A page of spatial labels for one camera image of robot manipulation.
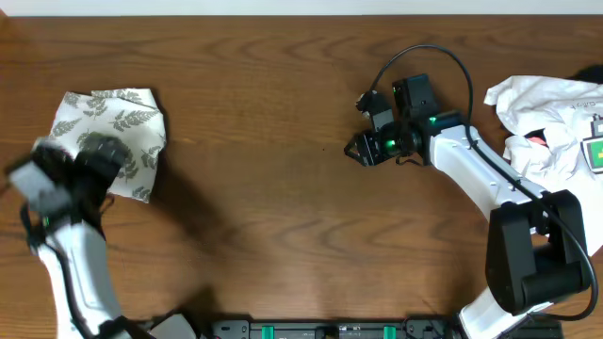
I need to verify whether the white t-shirt with pixel graphic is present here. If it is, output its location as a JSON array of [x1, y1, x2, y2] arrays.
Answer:
[[483, 75, 602, 255]]

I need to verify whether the white fern-print dress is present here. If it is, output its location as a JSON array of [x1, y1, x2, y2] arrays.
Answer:
[[50, 89, 167, 202]]

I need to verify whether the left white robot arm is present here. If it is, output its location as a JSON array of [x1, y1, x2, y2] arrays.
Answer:
[[8, 135, 197, 338]]

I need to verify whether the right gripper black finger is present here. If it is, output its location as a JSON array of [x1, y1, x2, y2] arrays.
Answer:
[[344, 134, 363, 153], [345, 152, 367, 166]]

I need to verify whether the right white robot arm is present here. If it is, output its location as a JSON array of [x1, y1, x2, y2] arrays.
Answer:
[[344, 90, 598, 338]]

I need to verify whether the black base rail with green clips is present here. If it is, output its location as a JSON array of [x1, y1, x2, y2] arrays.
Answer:
[[199, 316, 464, 339]]

